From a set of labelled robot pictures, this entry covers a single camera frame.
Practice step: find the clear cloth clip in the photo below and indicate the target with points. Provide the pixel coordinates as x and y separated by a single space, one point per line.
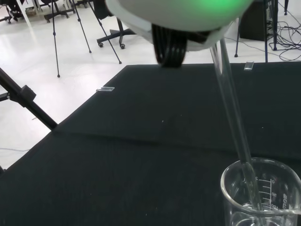
248 65
105 89

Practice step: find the black bench cloth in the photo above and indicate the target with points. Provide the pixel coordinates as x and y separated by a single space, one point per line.
117 164

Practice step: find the thin black tripod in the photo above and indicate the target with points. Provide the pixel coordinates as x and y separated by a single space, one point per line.
55 42

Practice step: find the blue-legged tripod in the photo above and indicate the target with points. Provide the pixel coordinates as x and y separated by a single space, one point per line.
266 47

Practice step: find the black computer tower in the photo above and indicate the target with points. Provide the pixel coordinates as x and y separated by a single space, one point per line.
252 23

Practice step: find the clear glass beaker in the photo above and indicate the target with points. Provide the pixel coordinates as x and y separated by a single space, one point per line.
282 188

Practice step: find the thick black camera tripod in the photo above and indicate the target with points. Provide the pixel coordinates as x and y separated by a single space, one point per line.
40 113

